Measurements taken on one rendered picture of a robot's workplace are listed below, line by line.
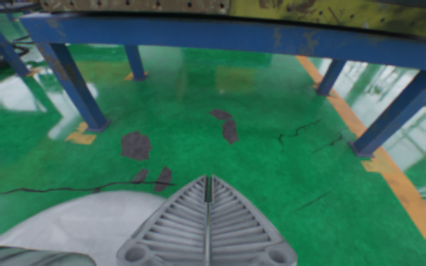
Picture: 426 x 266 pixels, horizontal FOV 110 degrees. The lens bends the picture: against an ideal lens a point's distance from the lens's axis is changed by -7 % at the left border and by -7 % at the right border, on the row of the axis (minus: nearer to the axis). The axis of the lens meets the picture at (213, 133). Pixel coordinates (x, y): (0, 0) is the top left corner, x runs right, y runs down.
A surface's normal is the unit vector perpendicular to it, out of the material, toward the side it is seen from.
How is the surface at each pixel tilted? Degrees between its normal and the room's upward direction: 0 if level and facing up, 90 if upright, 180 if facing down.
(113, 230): 68
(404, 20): 90
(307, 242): 0
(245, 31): 90
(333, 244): 0
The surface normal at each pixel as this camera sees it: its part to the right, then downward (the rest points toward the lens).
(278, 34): -0.10, 0.71
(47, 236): 0.92, 0.03
